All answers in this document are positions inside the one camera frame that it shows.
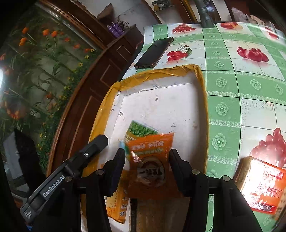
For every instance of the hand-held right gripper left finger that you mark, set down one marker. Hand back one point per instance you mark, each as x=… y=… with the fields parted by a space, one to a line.
x=115 y=173

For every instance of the golden cardboard tray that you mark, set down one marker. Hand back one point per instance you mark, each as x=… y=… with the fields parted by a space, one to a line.
x=160 y=107

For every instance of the orange packet with pea picture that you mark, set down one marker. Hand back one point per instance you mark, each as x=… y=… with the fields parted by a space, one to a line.
x=138 y=131

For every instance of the purple bottle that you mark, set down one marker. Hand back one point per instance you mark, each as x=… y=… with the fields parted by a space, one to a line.
x=118 y=28
x=111 y=31

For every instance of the brown wooden cabinet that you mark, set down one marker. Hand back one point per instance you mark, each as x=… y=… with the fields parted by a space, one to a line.
x=93 y=93

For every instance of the black hand tool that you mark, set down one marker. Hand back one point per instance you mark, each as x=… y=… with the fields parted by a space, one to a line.
x=159 y=4

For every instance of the orange and white snack packet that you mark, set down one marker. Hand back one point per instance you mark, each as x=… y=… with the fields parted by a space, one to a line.
x=118 y=207

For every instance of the red snack packet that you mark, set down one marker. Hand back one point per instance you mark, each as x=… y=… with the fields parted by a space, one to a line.
x=265 y=191

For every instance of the translucent orange snack packet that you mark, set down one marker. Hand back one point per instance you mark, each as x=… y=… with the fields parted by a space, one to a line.
x=148 y=148

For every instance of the flower wall mural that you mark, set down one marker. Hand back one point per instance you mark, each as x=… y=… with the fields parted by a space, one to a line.
x=44 y=67

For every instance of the pale plastic bag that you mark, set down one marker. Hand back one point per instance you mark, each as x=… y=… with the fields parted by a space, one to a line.
x=239 y=14

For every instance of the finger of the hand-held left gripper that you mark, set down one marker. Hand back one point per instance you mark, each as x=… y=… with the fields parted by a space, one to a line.
x=93 y=145

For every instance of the black smartphone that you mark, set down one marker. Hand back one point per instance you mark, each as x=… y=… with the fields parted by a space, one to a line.
x=154 y=52

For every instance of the wooden chair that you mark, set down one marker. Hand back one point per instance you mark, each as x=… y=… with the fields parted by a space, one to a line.
x=189 y=11

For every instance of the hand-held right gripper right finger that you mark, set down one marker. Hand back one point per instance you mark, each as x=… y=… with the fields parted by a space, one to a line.
x=177 y=171

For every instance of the brown cardboard box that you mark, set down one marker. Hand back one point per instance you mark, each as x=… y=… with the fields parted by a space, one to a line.
x=242 y=171

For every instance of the grey water bottle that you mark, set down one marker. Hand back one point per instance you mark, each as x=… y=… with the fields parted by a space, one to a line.
x=205 y=17

